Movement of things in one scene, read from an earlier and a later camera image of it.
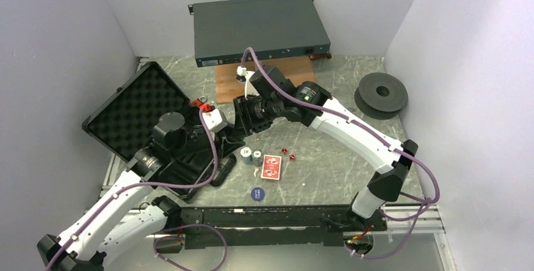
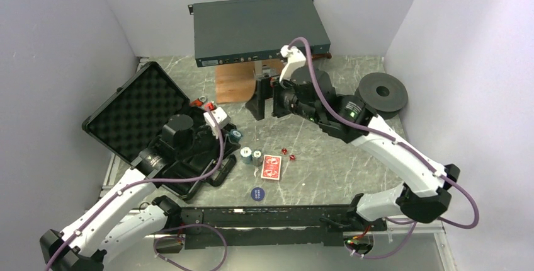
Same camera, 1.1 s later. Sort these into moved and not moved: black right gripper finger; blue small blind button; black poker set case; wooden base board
Moved: black right gripper finger
Not moved: black poker set case; blue small blind button; wooden base board
